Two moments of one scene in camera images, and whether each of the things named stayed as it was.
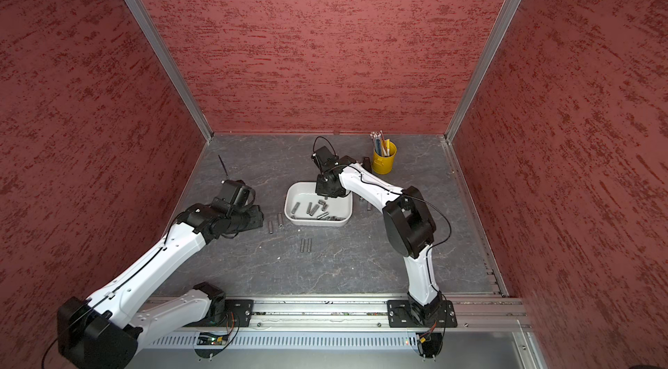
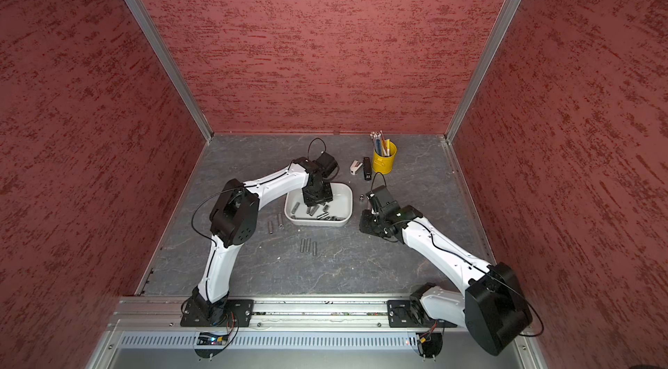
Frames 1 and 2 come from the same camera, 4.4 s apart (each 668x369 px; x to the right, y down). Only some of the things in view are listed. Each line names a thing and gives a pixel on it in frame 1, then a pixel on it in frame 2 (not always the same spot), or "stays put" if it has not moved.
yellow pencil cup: (384, 165) stays put
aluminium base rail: (350, 332) stays put
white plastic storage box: (303, 207) stays put
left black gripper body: (245, 219) → (320, 194)
